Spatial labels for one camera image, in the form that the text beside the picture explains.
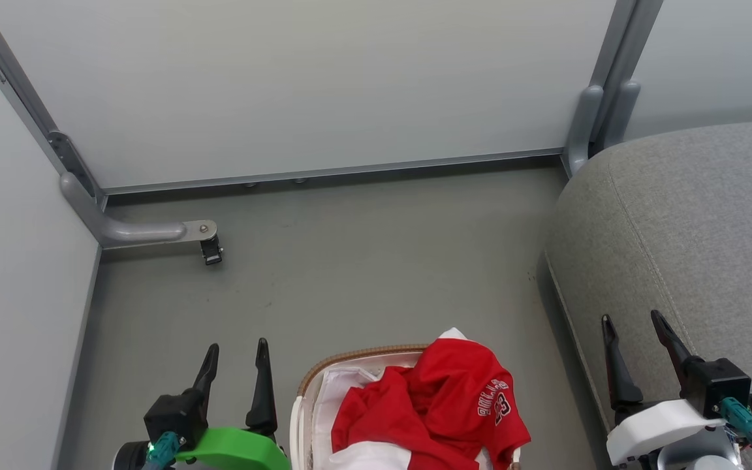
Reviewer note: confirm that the white laundry basket brown rim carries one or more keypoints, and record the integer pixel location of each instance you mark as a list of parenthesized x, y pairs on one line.
[(304, 418)]

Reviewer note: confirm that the red and white jersey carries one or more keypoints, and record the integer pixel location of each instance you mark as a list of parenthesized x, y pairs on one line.
[(441, 405)]

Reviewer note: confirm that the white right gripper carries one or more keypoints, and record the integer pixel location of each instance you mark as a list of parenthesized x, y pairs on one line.
[(657, 427)]

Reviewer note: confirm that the dark grey post hinge bracket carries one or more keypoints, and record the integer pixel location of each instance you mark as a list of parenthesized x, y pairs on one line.
[(72, 163)]

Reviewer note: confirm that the grey fabric sofa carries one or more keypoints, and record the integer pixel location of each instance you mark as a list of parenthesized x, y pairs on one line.
[(683, 241)]

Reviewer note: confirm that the grey partition corner post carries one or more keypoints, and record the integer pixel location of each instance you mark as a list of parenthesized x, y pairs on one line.
[(10, 85)]

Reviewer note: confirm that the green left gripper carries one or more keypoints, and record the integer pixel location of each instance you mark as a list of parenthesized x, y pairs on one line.
[(239, 450)]

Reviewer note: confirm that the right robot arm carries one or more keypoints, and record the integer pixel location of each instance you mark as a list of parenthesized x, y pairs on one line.
[(696, 458)]

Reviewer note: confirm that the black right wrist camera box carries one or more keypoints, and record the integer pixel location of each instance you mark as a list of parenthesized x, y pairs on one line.
[(715, 385)]

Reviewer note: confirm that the grey curved partition foot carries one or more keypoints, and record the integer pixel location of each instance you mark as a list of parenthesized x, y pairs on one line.
[(134, 232)]

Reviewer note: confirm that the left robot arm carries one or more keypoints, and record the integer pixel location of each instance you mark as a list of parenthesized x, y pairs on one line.
[(129, 457)]

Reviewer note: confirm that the grey partition post foot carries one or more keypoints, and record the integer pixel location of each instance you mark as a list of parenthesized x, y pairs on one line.
[(581, 130), (621, 111)]

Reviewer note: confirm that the grey double partition post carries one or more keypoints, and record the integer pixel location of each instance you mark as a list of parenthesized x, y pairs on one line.
[(624, 59)]

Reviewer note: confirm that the white basket liner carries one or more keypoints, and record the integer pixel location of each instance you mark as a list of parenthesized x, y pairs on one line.
[(337, 391)]

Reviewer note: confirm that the black caster wheel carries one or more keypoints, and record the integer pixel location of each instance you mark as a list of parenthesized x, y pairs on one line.
[(211, 251)]

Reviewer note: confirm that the grey partition bottom rail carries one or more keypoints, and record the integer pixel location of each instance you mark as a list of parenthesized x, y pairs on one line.
[(330, 172)]

